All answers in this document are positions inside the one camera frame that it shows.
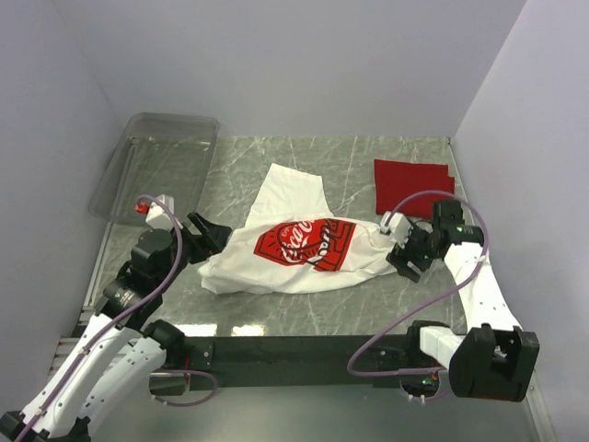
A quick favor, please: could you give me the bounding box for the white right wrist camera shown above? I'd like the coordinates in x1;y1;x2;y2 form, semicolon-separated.
379;211;412;248

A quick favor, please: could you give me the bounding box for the white t shirt red print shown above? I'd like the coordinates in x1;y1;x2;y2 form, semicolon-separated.
199;164;396;295

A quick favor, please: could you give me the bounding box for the folded red t shirt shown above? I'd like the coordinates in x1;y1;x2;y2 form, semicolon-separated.
374;159;455;215

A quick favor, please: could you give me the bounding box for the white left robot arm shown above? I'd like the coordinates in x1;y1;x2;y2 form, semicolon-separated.
1;213;232;441

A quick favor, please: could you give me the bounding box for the clear plastic bin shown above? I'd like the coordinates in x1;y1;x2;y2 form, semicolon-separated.
88;112;220;226

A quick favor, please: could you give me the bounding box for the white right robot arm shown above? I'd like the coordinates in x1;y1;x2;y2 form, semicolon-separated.
380;200;540;402

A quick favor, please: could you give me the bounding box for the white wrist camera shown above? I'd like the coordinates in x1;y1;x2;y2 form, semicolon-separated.
135;194;175;230
379;211;412;248

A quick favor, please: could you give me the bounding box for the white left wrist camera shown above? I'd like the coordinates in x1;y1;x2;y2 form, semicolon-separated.
135;194;175;230

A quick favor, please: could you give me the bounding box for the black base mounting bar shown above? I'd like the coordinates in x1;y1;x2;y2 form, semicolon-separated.
183;334;459;392

